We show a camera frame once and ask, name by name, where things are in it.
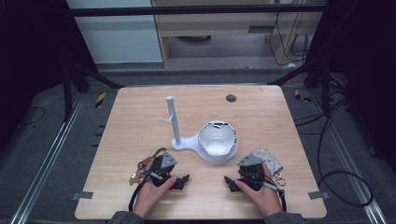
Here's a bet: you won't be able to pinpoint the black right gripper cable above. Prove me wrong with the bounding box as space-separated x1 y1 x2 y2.
264 180 288 213

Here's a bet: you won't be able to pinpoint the person's left hand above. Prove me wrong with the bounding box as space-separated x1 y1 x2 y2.
133 175 178 219

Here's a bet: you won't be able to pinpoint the grey patterned pouch with ring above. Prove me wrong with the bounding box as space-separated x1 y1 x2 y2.
249 146 287 188

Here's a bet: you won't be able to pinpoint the thin black floor cable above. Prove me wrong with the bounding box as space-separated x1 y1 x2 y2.
19 105 47 127

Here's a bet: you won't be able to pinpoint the black straight floor cable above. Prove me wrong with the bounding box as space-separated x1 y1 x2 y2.
294 112 332 128

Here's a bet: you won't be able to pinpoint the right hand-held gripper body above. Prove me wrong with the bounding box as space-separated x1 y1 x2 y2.
235 154 266 192

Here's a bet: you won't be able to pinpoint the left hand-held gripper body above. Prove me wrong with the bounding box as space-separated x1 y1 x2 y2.
148 150 178 189

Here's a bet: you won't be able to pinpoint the aluminium floor rail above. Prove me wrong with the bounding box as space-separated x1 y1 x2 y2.
8 92 86 224
307 89 389 224

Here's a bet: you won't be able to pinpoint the yellow black tape piece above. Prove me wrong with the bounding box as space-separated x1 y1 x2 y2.
293 89 313 104
94 91 107 109

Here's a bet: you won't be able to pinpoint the person's right hand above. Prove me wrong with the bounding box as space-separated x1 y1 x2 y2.
234 163 284 218

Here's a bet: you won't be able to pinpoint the black curtain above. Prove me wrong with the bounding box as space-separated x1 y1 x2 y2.
311 0 396 175
0 0 98 150

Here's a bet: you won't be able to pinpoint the black hanging desk cables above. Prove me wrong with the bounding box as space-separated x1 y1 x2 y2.
268 11 310 67

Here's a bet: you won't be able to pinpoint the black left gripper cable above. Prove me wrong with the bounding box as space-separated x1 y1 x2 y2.
128 174 151 213

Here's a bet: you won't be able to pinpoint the black metal stand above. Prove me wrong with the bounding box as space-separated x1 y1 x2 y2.
61 61 126 123
266 59 333 119

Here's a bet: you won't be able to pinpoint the black horizontal bar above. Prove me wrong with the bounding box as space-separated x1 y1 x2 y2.
66 4 328 18

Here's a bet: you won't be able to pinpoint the white cabinet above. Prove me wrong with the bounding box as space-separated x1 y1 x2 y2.
65 0 164 65

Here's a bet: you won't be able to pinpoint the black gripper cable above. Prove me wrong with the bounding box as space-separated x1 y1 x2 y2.
264 180 288 213
128 174 151 213

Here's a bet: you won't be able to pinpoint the grey tape strip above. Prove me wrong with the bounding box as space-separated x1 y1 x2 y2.
72 190 94 201
307 190 331 201

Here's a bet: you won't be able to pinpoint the light wooden desk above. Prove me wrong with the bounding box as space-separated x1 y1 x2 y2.
151 0 328 68

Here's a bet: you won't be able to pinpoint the black looped floor cable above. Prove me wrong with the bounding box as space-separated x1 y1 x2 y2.
316 115 375 208

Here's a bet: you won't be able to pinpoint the white stand with bowl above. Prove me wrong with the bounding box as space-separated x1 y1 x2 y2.
157 95 239 165

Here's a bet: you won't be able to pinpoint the key ring with orange strap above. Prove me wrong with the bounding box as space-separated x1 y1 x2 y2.
128 147 168 187

